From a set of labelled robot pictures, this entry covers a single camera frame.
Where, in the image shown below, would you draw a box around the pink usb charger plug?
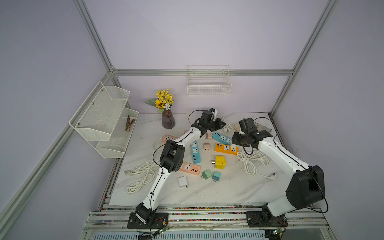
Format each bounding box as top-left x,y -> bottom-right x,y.
206,133 -> 213,140

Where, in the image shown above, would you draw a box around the orange power strip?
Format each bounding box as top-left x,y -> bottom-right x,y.
214,143 -> 239,155

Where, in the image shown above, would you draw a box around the yellow charger plug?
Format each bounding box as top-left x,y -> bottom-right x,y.
212,156 -> 226,169

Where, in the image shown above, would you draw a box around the pink power strip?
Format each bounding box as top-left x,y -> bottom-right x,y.
179,162 -> 201,176
162,135 -> 177,143

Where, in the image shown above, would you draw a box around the pink power strip front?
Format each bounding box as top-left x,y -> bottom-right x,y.
179,162 -> 201,176

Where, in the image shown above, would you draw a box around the green charger plug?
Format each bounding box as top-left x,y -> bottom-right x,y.
202,170 -> 212,180

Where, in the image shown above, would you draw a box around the teal charger plug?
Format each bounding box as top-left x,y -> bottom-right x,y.
212,171 -> 221,182

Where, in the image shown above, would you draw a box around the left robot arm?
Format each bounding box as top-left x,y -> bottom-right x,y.
135,109 -> 226,226

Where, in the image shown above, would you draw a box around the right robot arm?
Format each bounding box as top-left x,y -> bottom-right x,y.
232,118 -> 326,220

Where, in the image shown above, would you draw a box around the purple ribbed glass vase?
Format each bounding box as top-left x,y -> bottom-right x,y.
162,110 -> 176,130

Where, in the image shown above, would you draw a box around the yellow artificial flowers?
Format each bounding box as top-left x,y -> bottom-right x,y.
145,89 -> 174,113

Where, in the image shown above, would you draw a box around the wooden clothespins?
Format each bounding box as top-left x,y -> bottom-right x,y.
125,115 -> 136,132

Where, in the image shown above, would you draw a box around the white cable far right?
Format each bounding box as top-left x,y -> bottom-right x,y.
220,115 -> 234,133

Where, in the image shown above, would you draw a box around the white coiled cable right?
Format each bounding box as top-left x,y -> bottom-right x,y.
236,149 -> 278,181

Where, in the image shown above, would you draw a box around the white wire wall basket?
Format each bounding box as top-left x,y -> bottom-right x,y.
187,65 -> 232,97

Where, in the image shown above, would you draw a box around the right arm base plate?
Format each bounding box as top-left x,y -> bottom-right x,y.
245,211 -> 288,228

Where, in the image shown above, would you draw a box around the white mesh wall shelf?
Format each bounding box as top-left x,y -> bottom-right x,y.
69,82 -> 139,159

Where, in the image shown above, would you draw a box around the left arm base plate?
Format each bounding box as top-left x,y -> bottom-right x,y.
127,213 -> 169,230

